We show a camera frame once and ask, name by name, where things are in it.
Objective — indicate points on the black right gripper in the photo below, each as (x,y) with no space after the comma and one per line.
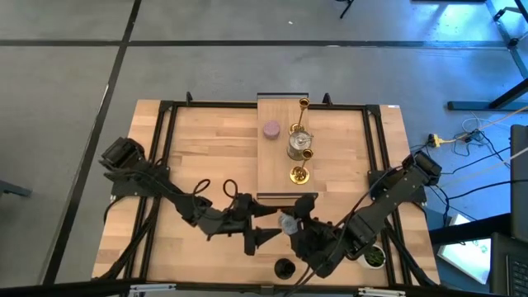
(326,247)

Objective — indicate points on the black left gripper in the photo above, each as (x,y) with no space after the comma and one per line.
(231,222)

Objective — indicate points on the grey speckled round candle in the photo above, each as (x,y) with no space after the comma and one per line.
(288,223)

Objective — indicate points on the gold candlestick holder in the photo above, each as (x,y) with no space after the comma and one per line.
(300,175)
(295,128)

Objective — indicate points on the round pink candle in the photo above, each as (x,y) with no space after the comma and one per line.
(271,130)

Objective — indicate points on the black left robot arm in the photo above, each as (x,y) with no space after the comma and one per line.
(165,191)

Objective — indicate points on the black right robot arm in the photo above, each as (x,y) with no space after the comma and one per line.
(387,198)

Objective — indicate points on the white pot with green plant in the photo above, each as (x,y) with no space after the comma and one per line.
(376,257)

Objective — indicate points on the yellow power plug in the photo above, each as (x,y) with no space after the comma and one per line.
(436,141)

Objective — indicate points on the white lit screen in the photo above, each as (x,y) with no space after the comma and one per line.
(466,255)

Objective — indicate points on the black desk bar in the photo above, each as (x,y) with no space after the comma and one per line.
(470,231)

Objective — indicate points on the black rig crossbar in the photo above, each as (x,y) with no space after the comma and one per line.
(62,288)

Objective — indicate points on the black laptop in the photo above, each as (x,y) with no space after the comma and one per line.
(511,268)

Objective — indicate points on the black monitor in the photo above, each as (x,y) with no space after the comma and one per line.
(519,185)

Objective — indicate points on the black stand leg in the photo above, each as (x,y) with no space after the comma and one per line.
(345,8)

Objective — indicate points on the black desk leg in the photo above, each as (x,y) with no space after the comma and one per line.
(511,94)

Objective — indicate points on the grey chair base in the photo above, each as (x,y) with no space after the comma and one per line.
(12,189)

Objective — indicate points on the wooden shelf riser black frame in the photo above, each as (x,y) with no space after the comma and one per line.
(276,165)

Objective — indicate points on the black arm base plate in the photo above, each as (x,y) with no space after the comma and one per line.
(375,181)
(123,190)

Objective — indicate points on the silver metal bracket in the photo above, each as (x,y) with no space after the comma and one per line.
(152,288)
(381,292)

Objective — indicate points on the black metal table frame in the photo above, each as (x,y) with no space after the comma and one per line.
(214,105)

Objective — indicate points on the grey metal table frame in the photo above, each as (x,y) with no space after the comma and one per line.
(501,29)

